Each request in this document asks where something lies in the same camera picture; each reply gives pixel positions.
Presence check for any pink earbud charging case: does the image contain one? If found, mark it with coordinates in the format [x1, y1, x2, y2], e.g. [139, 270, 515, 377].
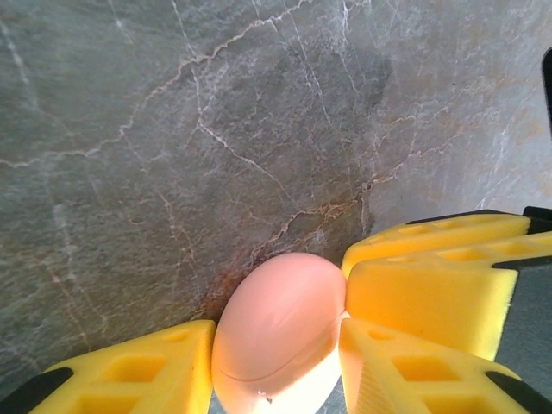
[210, 252, 348, 414]

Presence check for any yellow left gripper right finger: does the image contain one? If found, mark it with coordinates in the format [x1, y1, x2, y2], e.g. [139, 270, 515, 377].
[339, 317, 552, 414]

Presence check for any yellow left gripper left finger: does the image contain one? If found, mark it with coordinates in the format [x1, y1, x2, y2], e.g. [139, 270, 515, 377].
[0, 318, 216, 414]

